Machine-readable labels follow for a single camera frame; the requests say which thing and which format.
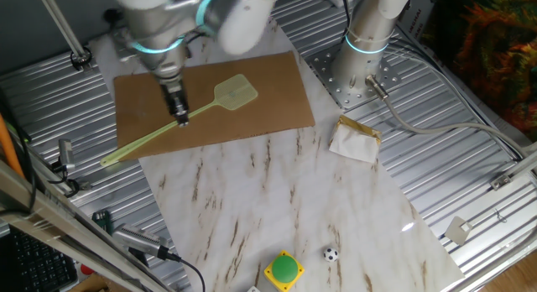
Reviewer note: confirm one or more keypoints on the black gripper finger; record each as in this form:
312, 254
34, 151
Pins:
173, 111
183, 116

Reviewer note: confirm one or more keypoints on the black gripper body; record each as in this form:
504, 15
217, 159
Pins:
173, 92

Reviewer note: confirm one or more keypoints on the light green flyswatter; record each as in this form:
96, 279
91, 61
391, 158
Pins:
235, 92

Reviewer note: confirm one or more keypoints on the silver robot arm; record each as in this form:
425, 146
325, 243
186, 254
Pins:
159, 23

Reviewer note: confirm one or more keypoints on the brown cardboard sheet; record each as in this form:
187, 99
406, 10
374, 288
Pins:
272, 103

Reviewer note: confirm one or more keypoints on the silver stand pole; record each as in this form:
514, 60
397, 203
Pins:
63, 27

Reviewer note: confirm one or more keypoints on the green hex key set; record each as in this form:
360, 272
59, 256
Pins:
102, 221

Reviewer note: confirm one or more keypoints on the white marble pattern board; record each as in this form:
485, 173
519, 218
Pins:
293, 191

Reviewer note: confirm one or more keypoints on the orange pole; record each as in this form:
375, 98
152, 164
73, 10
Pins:
7, 147

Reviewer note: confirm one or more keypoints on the gold white tissue pack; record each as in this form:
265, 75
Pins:
354, 145

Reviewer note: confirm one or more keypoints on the emergency stop button box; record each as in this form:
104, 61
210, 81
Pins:
86, 269

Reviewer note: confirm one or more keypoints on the yellow box green button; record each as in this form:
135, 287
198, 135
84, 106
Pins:
284, 269

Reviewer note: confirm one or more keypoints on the small white box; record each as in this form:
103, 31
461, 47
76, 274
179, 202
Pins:
253, 289

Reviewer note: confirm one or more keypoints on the brown cardboard box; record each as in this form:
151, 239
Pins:
90, 284

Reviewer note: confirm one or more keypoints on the small soccer ball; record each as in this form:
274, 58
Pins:
330, 254

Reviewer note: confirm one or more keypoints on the black keyboard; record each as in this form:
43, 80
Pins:
38, 267

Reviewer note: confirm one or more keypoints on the colourful orange green cloth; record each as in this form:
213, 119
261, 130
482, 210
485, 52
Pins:
495, 53

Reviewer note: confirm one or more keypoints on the small silver camera mount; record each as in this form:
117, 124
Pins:
66, 154

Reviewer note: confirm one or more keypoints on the silver finned camera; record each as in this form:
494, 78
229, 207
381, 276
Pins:
138, 239

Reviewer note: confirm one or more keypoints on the aluminium frame bar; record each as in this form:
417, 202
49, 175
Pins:
63, 229

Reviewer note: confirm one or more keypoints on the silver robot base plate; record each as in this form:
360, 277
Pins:
348, 100

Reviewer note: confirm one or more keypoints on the silver corner bracket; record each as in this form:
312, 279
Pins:
501, 180

